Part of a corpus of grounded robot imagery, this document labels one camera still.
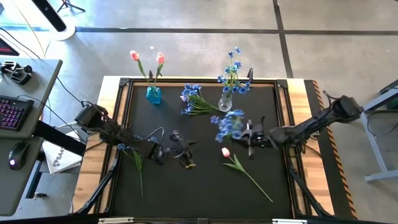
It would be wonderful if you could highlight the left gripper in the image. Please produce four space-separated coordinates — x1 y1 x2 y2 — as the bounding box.
170 130 198 170

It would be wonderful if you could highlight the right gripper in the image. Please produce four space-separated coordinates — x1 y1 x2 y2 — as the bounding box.
232 119 277 160

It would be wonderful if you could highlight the blue artificial flower bunch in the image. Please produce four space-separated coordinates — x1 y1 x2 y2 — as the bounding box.
117 133 146 198
179 83 222 116
210 108 247 144
216 46 251 105

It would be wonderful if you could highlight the pink artificial tulip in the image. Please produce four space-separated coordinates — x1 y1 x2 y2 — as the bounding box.
152 52 166 88
221 147 274 203
129 49 152 88

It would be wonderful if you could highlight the clear glass vase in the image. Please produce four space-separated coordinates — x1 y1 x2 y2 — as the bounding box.
217 92 233 113

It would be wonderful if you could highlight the blue glass vase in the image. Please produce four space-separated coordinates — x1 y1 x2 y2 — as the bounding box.
146 86 162 105

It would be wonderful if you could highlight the black table mat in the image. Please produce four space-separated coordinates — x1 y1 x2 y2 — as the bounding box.
110 82 295 218

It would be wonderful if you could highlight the white printed bag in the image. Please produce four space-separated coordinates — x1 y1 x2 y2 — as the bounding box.
41 130 84 175

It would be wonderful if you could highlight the black desk support beam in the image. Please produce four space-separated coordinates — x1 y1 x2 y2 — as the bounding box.
32 119 87 157

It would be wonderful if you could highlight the light grey desk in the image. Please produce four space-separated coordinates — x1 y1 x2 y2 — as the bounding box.
0 57 63 139

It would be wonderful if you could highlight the black computer mouse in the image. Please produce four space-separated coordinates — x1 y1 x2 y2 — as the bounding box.
7 141 30 171

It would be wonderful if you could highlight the white round stand base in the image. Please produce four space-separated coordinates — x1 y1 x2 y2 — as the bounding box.
53 24 77 42

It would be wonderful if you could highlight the dark grey desk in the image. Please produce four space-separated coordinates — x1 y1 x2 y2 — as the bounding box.
0 136 45 217

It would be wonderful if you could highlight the black backlit keyboard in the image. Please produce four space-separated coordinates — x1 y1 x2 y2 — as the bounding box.
0 95 35 132

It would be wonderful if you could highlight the black handheld device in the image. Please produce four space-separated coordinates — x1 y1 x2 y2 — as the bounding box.
0 60 34 86

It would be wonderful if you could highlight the black tripod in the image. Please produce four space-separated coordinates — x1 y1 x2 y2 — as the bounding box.
57 0 86 14

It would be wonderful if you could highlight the black stand pole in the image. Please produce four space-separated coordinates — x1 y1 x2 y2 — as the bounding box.
30 0 68 32

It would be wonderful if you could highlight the dark red-edged panel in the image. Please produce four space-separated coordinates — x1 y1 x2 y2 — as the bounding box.
0 37 20 57

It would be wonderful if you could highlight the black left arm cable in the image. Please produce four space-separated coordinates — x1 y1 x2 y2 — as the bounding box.
127 126 165 147

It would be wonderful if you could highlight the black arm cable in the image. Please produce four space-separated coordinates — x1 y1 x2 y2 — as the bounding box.
322 89 336 103
127 126 165 147

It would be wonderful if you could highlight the black table border frame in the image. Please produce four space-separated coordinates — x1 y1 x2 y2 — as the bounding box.
93 77 312 220

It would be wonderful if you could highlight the black diagonal frame brace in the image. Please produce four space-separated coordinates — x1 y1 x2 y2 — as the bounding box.
285 155 332 218
74 152 122 216

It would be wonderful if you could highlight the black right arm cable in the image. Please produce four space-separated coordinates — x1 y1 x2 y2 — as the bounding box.
322 89 336 103

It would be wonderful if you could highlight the silver aluminium bracket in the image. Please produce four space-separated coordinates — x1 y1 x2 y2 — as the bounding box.
98 217 135 224
272 218 308 224

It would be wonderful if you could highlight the grey table leg frame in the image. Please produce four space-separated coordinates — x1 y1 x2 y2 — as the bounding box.
359 79 398 184

